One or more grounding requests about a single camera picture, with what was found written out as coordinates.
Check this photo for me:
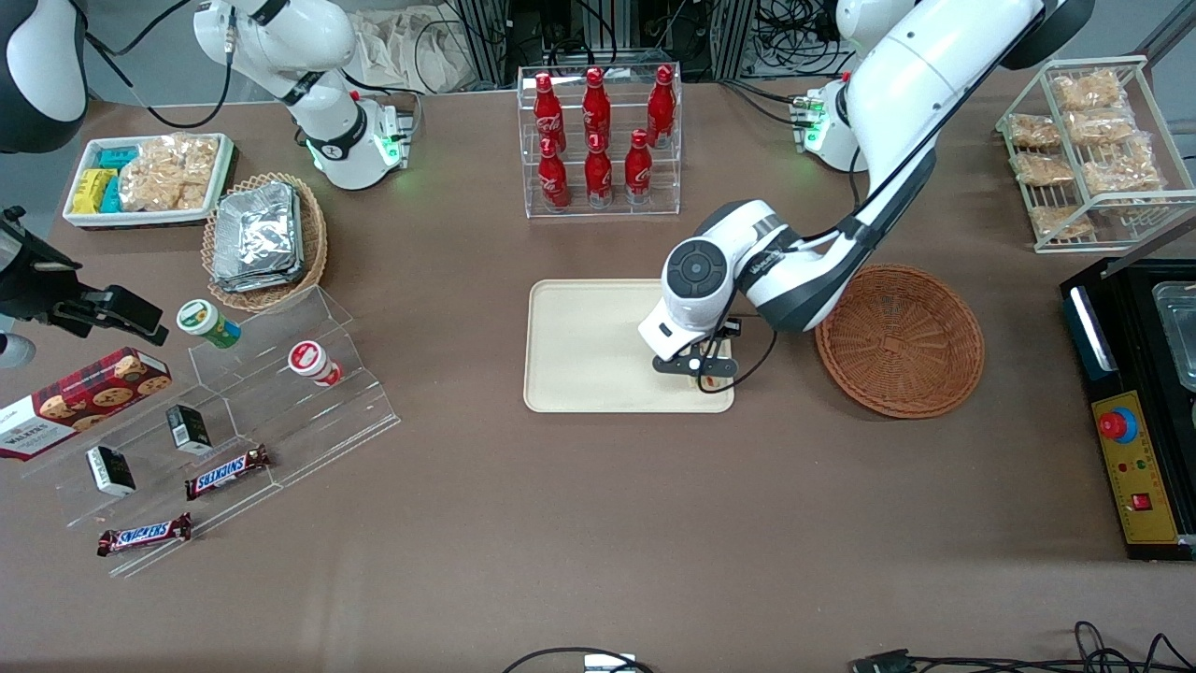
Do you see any oval brown wicker basket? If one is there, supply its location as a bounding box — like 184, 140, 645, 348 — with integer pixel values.
201, 171, 330, 314

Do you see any red lidded snack cup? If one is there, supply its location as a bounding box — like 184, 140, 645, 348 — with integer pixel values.
287, 339, 344, 388

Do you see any black tangled floor cable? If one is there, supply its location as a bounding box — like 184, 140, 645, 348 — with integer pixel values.
914, 620, 1196, 673

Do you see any cream plastic tray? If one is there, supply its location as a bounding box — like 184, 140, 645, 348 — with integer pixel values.
523, 279, 736, 414

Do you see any clear plastic container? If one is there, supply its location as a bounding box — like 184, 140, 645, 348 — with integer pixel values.
1151, 279, 1196, 394

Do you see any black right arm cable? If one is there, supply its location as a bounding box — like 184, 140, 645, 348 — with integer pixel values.
80, 0, 236, 131

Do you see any green lidded snack cup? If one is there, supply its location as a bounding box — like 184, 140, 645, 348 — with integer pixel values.
176, 298, 243, 351

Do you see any beige cloth bag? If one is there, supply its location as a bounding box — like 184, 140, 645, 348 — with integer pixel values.
350, 7, 473, 95

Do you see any round brown wicker basket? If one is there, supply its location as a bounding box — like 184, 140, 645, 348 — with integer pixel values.
815, 264, 986, 420

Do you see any red Walkers cookie box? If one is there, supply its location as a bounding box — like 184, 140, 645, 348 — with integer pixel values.
0, 346, 175, 463

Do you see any black looped floor cable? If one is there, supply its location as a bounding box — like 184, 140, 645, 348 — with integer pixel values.
501, 646, 656, 673

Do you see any clear acrylic step display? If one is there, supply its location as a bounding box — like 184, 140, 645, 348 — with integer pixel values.
19, 284, 403, 580

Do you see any yellow snack packet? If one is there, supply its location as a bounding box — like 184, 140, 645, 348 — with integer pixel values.
71, 167, 119, 215

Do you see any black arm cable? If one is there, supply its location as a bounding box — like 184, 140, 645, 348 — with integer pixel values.
80, 0, 236, 131
696, 0, 1052, 395

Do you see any black right wrist connector block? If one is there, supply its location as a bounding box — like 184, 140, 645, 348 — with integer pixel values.
51, 284, 171, 347

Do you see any clear bag of rice crackers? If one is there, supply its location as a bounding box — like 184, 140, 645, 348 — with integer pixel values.
1065, 107, 1143, 147
1081, 140, 1166, 199
1007, 112, 1063, 151
1030, 203, 1095, 241
1013, 151, 1076, 189
1051, 68, 1129, 114

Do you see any black control box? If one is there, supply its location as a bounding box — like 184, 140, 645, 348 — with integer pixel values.
1060, 257, 1196, 563

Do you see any yellow control panel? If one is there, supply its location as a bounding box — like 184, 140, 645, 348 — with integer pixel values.
1090, 390, 1181, 547

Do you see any small black carton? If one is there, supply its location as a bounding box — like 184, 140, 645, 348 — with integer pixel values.
85, 444, 138, 498
165, 403, 215, 457

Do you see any Snickers chocolate bar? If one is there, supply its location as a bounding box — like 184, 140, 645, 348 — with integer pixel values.
96, 511, 194, 559
183, 444, 273, 502

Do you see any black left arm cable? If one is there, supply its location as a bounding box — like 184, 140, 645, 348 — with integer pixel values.
696, 0, 1052, 395

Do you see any clear acrylic bottle rack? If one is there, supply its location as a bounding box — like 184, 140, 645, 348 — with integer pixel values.
517, 63, 684, 221

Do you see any white rectangular snack bin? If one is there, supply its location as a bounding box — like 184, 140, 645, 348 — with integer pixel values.
62, 132, 237, 231

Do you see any red emergency stop button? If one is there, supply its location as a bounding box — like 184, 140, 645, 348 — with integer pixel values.
1097, 406, 1140, 446

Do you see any white wire rack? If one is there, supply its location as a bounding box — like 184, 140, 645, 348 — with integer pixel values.
994, 54, 1196, 255

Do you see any red cola bottle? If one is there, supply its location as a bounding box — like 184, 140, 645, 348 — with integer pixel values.
533, 72, 567, 155
537, 136, 572, 213
584, 134, 615, 209
581, 66, 612, 150
647, 64, 677, 149
623, 129, 654, 207

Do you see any black base cable bundle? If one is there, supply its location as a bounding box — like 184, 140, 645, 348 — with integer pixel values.
718, 77, 816, 129

